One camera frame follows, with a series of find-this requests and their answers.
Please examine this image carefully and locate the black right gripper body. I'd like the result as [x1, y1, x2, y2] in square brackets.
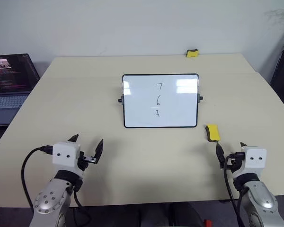
[223, 152, 246, 171]

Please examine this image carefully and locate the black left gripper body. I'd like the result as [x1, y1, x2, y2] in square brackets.
[77, 151, 97, 172]

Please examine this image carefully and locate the small black-framed whiteboard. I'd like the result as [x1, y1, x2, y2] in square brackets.
[117, 73, 204, 129]

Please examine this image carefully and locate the dark furniture piece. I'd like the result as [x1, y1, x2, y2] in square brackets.
[269, 30, 284, 102]

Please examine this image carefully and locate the open grey laptop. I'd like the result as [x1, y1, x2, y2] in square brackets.
[0, 53, 41, 126]

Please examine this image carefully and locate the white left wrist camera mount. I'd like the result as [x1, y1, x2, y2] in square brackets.
[52, 141, 81, 171]

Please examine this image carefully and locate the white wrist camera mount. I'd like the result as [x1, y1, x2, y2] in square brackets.
[231, 146, 267, 177]
[52, 141, 81, 171]

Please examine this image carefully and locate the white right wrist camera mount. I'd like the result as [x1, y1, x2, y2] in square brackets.
[231, 146, 267, 177]

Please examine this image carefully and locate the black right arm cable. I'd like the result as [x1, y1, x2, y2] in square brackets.
[223, 160, 245, 227]

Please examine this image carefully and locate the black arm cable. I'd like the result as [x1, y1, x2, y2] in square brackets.
[223, 160, 245, 227]
[21, 144, 83, 211]

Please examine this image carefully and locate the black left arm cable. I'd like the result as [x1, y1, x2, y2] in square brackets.
[21, 144, 83, 211]

